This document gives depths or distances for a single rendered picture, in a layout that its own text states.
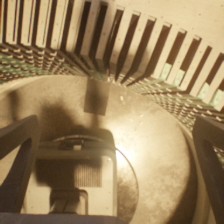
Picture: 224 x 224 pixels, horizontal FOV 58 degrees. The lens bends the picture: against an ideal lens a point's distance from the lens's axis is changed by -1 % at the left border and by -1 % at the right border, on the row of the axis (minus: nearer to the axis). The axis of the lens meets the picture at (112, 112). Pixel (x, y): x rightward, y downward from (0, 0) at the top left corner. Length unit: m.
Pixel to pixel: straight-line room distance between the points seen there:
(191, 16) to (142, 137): 1.13
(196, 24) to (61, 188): 1.06
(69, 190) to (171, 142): 0.73
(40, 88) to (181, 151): 1.05
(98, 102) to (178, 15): 1.03
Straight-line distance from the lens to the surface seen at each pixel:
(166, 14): 0.33
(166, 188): 1.55
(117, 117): 1.37
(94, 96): 1.29
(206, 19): 0.35
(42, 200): 1.27
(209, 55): 0.35
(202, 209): 1.58
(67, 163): 1.15
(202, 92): 0.33
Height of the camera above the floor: 1.36
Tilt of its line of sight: 85 degrees down
